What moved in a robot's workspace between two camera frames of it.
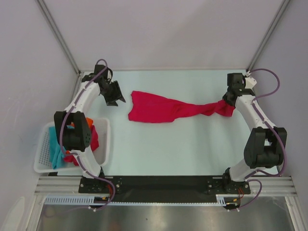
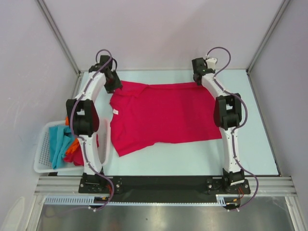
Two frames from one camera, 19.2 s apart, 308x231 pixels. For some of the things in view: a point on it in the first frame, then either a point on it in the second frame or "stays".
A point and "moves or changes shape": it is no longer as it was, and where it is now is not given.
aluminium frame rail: (259, 185) stays
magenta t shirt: (147, 107) moves or changes shape
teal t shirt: (57, 153) stays
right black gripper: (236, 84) to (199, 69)
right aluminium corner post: (285, 4) stays
